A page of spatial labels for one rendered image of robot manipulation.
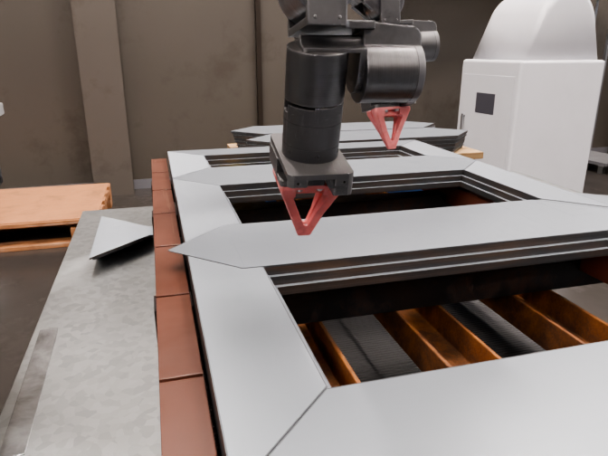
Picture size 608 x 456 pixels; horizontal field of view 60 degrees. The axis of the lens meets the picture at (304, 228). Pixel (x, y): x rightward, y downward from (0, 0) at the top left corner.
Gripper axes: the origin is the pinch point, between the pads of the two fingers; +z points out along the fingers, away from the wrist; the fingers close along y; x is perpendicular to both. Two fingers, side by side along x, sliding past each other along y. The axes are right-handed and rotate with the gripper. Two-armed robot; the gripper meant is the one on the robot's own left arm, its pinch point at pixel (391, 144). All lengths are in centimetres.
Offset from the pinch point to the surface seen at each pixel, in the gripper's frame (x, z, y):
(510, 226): -10.0, 15.1, -19.0
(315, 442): 34, 22, -55
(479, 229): -4.5, 14.8, -18.8
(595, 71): -264, -45, 220
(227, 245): 33.6, 12.3, -15.6
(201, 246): 37.1, 12.0, -15.0
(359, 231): 13.3, 13.0, -14.6
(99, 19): 66, -122, 333
